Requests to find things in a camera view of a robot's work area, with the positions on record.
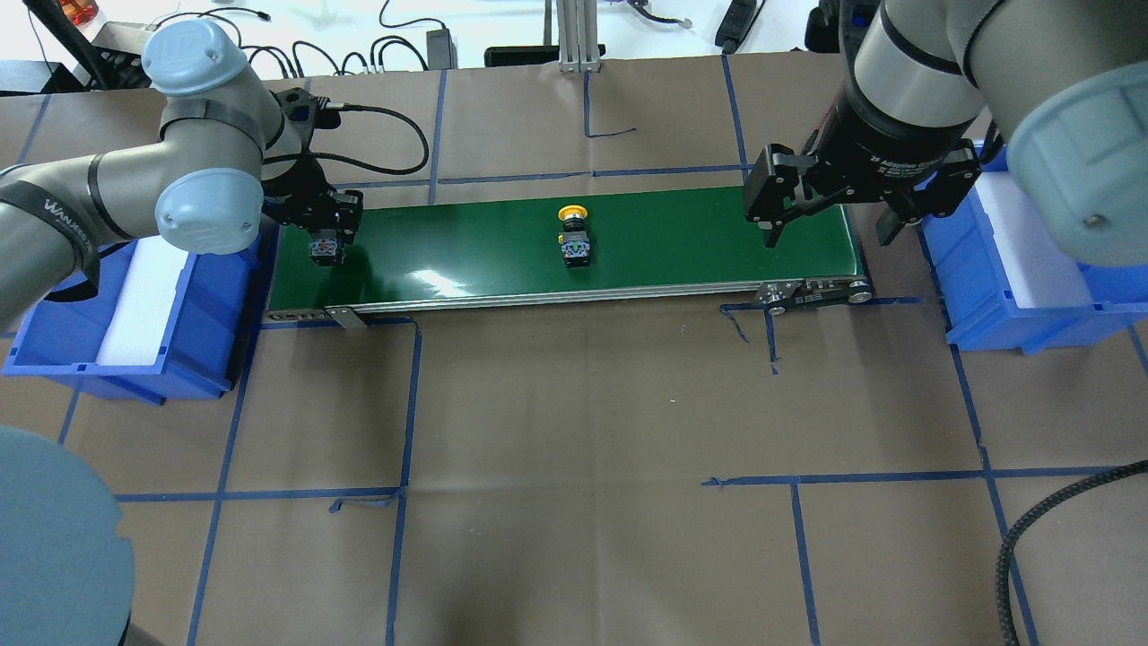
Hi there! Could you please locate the right blue plastic bin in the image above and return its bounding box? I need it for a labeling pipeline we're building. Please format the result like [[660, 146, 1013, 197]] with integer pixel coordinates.
[[921, 151, 1147, 355]]

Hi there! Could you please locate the red push button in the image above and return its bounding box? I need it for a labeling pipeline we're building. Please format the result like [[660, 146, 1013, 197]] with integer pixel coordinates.
[[309, 236, 346, 268]]

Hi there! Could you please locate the aluminium frame post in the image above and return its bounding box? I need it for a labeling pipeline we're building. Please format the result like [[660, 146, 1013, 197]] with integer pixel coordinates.
[[554, 0, 602, 73]]

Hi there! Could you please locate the black power adapter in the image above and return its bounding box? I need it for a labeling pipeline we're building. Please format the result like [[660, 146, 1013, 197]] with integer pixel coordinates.
[[425, 28, 458, 70]]

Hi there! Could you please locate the white foam pad right bin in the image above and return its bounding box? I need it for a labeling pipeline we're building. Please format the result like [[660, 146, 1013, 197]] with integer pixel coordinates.
[[975, 171, 1093, 310]]

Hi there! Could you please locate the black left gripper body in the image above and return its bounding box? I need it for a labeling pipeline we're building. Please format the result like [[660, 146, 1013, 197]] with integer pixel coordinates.
[[264, 155, 341, 229]]

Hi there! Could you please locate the left blue plastic bin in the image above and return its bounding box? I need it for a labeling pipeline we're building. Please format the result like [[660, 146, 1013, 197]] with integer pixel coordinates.
[[3, 236, 261, 406]]

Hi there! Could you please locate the black braided cable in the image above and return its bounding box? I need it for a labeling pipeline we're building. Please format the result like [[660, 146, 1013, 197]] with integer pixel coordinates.
[[996, 462, 1148, 646]]

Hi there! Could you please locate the white foam pad left bin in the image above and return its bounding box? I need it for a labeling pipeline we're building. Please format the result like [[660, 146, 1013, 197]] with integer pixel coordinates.
[[96, 236, 188, 367]]

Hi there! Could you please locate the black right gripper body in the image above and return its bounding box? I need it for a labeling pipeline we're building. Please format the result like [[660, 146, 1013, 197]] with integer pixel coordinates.
[[812, 85, 970, 202]]

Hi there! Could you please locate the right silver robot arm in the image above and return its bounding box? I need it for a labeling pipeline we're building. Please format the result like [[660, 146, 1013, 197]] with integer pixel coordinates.
[[743, 1, 1147, 266]]

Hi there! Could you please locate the blue plastic bin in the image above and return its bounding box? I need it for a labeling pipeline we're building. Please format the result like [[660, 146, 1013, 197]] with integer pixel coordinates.
[[921, 151, 1147, 355], [3, 236, 261, 406]]

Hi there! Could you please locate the yellow push button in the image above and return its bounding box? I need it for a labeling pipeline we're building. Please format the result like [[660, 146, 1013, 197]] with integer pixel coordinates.
[[557, 205, 592, 268]]

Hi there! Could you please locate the white foam pad bin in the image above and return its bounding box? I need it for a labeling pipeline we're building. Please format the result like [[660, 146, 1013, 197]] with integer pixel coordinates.
[[96, 236, 188, 367], [975, 171, 1093, 310]]

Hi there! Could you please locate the green conveyor belt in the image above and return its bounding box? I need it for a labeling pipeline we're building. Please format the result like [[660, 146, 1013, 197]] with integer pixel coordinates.
[[265, 187, 872, 320]]

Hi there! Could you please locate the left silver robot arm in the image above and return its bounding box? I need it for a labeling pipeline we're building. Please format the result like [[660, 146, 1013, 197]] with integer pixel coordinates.
[[3, 18, 362, 645]]

